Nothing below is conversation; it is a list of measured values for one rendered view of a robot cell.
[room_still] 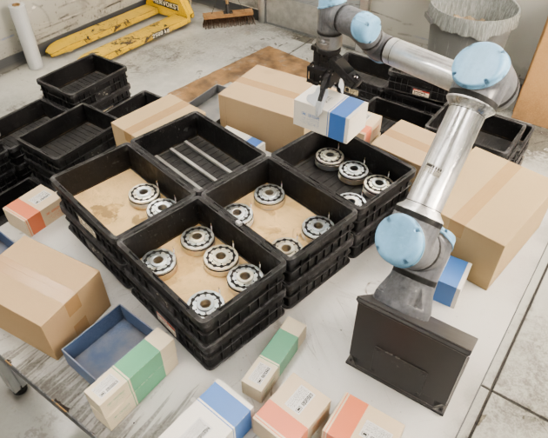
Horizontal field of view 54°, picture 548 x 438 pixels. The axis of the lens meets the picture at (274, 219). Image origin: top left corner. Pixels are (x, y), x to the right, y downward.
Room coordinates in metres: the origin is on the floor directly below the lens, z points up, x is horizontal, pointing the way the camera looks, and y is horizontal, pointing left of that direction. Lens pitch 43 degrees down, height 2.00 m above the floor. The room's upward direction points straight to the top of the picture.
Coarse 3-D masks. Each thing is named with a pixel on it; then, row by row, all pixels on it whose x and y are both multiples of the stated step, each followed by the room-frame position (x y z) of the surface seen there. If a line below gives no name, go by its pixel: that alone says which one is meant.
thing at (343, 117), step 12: (300, 96) 1.50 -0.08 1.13; (336, 96) 1.50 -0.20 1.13; (348, 96) 1.50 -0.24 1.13; (300, 108) 1.47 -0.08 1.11; (312, 108) 1.44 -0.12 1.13; (324, 108) 1.43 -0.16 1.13; (336, 108) 1.43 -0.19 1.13; (348, 108) 1.43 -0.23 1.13; (360, 108) 1.43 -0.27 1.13; (300, 120) 1.47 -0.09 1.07; (312, 120) 1.44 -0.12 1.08; (324, 120) 1.42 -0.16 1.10; (336, 120) 1.39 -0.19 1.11; (348, 120) 1.37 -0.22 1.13; (360, 120) 1.43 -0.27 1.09; (324, 132) 1.42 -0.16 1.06; (336, 132) 1.39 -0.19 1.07; (348, 132) 1.37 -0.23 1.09
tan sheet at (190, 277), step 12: (216, 240) 1.16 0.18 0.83; (180, 252) 1.11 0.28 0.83; (180, 264) 1.06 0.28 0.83; (192, 264) 1.06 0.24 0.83; (180, 276) 1.01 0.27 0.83; (192, 276) 1.01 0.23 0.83; (204, 276) 1.01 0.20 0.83; (180, 288) 0.97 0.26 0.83; (192, 288) 0.97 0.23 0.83; (204, 288) 0.97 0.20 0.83; (216, 288) 0.97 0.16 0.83; (228, 300) 0.93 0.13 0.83
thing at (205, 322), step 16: (176, 208) 1.20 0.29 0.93; (144, 224) 1.13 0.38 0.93; (256, 240) 1.06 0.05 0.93; (128, 256) 1.01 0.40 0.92; (272, 256) 1.00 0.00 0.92; (144, 272) 0.95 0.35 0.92; (272, 272) 0.94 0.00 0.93; (160, 288) 0.90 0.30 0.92; (256, 288) 0.89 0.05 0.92; (176, 304) 0.85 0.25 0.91; (224, 304) 0.83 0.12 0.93; (192, 320) 0.80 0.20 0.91; (208, 320) 0.79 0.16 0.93
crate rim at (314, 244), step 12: (252, 168) 1.40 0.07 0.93; (288, 168) 1.40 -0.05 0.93; (228, 180) 1.33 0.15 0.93; (204, 192) 1.27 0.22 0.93; (324, 192) 1.27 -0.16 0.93; (216, 204) 1.22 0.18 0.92; (348, 204) 1.22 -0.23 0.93; (348, 216) 1.16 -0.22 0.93; (336, 228) 1.11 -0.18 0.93; (264, 240) 1.06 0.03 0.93; (324, 240) 1.08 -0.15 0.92; (276, 252) 1.02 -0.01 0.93; (300, 252) 1.02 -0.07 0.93; (288, 264) 0.99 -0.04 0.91
